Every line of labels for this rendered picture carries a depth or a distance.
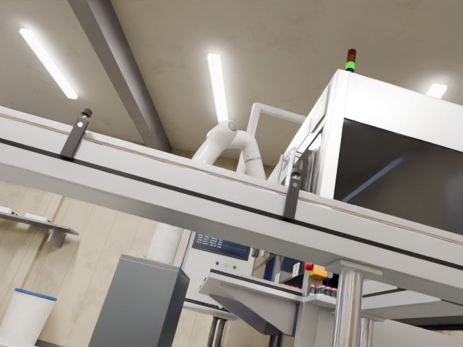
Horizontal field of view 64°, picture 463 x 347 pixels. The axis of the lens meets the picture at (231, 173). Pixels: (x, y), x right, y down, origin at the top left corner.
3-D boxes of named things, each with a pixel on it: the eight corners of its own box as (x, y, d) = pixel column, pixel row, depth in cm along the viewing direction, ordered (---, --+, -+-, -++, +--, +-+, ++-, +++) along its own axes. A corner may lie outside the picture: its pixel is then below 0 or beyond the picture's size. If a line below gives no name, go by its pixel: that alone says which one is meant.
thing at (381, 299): (325, 312, 150) (330, 273, 156) (361, 321, 150) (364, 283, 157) (435, 299, 87) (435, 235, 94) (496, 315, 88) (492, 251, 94)
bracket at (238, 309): (263, 334, 202) (267, 309, 207) (264, 334, 199) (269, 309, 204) (202, 318, 200) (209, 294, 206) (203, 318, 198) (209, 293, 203)
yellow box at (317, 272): (324, 281, 152) (326, 264, 155) (331, 278, 146) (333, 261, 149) (306, 276, 152) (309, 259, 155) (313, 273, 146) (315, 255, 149)
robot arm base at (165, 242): (130, 256, 150) (145, 214, 157) (143, 266, 167) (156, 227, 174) (174, 266, 147) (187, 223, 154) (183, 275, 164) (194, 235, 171)
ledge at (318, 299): (337, 310, 150) (337, 305, 151) (351, 308, 138) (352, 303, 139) (304, 301, 149) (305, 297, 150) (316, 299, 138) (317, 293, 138)
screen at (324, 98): (311, 134, 220) (316, 105, 228) (325, 115, 200) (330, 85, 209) (309, 133, 219) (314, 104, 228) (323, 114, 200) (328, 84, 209)
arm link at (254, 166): (234, 166, 205) (248, 219, 200) (250, 158, 191) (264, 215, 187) (247, 164, 210) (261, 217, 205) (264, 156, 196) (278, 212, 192)
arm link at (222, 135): (180, 208, 174) (196, 202, 161) (161, 193, 171) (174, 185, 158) (230, 138, 200) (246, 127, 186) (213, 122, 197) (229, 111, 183)
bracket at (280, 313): (289, 335, 156) (294, 303, 162) (291, 335, 154) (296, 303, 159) (212, 314, 155) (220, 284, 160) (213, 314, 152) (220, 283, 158)
